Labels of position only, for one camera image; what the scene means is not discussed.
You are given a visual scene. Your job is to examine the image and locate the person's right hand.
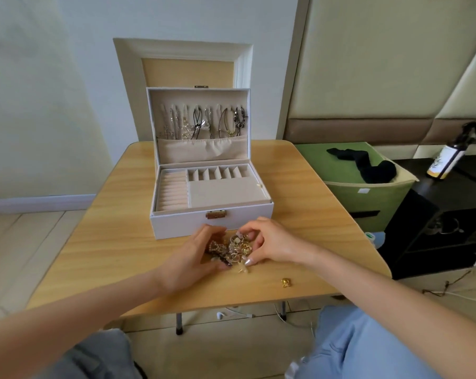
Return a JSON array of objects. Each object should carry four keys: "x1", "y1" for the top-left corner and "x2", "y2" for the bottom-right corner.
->
[{"x1": 238, "y1": 217, "x2": 320, "y2": 269}]

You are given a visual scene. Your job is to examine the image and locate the person's left hand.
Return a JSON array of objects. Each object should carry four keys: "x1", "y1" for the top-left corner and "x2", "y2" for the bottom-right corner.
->
[{"x1": 155, "y1": 225, "x2": 233, "y2": 297}]

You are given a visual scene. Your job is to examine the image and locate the small earrings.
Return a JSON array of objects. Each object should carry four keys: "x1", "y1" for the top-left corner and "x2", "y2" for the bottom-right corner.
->
[{"x1": 206, "y1": 231, "x2": 294, "y2": 289}]

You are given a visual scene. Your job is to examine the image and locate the white jewelry box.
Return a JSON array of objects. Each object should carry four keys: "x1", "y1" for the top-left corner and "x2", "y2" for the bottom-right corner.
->
[{"x1": 147, "y1": 87, "x2": 275, "y2": 240}]

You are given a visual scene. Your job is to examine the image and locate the brown cord bead necklace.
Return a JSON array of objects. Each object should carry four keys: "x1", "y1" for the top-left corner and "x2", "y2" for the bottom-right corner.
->
[{"x1": 219, "y1": 105, "x2": 234, "y2": 139}]

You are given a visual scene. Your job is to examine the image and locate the square pendant cord necklace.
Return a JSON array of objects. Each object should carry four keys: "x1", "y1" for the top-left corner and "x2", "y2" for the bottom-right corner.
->
[{"x1": 232, "y1": 105, "x2": 249, "y2": 138}]

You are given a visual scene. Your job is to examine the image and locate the silver cross pendant necklace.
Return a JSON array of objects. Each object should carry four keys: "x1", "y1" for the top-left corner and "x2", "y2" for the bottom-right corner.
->
[{"x1": 159, "y1": 105, "x2": 170, "y2": 141}]

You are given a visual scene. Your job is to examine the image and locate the bow pendant cord necklace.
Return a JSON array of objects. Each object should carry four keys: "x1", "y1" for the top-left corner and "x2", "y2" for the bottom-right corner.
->
[{"x1": 191, "y1": 105, "x2": 208, "y2": 141}]

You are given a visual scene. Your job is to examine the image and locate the person's left forearm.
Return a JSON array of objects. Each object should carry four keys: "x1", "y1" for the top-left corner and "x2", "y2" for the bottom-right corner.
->
[{"x1": 0, "y1": 268, "x2": 172, "y2": 379}]

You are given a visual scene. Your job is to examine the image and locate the person's right forearm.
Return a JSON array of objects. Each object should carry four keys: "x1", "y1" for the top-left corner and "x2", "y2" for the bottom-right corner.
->
[{"x1": 305, "y1": 247, "x2": 476, "y2": 379}]

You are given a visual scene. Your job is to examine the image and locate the black cloth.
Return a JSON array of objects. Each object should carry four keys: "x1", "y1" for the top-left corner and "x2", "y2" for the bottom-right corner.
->
[{"x1": 326, "y1": 147, "x2": 398, "y2": 185}]

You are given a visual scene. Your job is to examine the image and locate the black low cabinet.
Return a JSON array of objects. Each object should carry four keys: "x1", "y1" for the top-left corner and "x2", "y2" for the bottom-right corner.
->
[{"x1": 378, "y1": 154, "x2": 476, "y2": 281}]

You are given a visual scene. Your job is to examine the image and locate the dark spray bottle white label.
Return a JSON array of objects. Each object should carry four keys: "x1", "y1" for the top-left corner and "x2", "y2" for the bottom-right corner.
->
[{"x1": 426, "y1": 121, "x2": 476, "y2": 181}]

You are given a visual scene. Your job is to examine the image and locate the white cable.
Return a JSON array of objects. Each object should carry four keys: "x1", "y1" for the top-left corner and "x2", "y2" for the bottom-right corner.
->
[{"x1": 216, "y1": 304, "x2": 318, "y2": 330}]

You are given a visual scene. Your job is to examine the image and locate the beige padded wall panel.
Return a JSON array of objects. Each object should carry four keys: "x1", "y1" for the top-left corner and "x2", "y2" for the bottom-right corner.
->
[{"x1": 281, "y1": 0, "x2": 476, "y2": 147}]

